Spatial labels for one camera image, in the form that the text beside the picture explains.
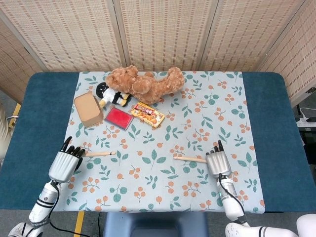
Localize brown teddy bear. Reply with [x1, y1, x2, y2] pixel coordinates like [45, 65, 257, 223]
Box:
[105, 65, 185, 104]

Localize brown cardboard box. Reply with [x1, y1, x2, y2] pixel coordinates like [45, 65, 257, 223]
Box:
[74, 90, 104, 127]

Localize blue table mat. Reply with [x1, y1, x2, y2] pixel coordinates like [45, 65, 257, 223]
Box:
[0, 71, 316, 213]

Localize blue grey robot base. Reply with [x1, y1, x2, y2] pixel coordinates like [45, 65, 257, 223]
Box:
[103, 211, 209, 237]

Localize yellow snack packet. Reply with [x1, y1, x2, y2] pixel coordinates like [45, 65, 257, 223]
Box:
[130, 101, 165, 128]

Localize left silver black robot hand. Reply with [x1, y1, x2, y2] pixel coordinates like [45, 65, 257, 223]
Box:
[48, 136, 86, 184]

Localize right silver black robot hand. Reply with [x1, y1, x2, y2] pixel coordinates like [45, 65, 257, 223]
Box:
[205, 140, 233, 180]

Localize black white plush doll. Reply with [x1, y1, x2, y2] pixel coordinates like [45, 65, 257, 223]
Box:
[95, 82, 132, 108]

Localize white power strip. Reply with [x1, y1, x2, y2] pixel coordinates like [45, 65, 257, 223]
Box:
[295, 116, 316, 127]

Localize wooden stick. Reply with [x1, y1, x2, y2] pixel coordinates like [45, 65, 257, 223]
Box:
[173, 155, 207, 163]
[83, 151, 117, 158]

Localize floral tablecloth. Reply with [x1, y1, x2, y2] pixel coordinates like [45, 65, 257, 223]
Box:
[47, 71, 266, 213]

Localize red ink pad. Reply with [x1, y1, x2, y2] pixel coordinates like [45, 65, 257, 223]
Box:
[104, 106, 134, 131]

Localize woven folding screen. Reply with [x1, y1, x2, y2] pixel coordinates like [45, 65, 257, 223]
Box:
[0, 0, 316, 108]

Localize yellow floor tape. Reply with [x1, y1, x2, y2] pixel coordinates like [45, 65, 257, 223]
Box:
[73, 211, 85, 237]

